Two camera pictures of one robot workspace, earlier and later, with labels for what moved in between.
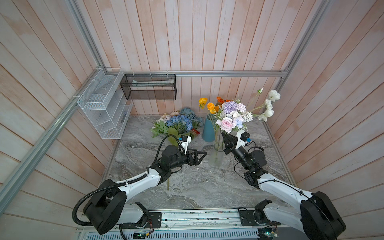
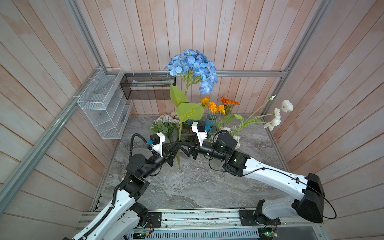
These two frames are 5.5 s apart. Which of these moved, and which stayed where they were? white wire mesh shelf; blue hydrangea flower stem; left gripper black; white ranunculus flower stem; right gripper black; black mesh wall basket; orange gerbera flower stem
Moved: left gripper black; blue hydrangea flower stem; orange gerbera flower stem; right gripper black; white ranunculus flower stem
Stayed: white wire mesh shelf; black mesh wall basket
